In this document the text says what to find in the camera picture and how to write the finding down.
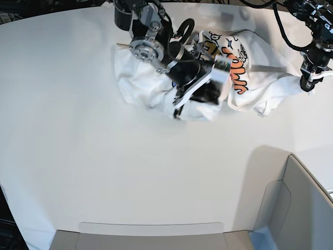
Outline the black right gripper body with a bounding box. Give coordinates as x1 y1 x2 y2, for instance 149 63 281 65
162 51 221 120

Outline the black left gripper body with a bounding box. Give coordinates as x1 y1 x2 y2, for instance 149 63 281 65
300 52 332 85

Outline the white printed t-shirt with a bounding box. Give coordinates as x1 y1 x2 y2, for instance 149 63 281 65
114 30 302 121

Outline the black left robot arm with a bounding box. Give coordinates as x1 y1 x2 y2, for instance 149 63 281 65
272 1 332 92

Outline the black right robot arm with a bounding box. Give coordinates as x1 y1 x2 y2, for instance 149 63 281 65
113 1 229 121

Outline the grey cardboard box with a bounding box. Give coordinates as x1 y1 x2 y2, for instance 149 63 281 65
50 155 332 249

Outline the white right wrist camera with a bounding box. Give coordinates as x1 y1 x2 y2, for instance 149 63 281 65
209 55 232 84

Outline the black hanging cable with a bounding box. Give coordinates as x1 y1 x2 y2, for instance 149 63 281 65
240 0 279 9

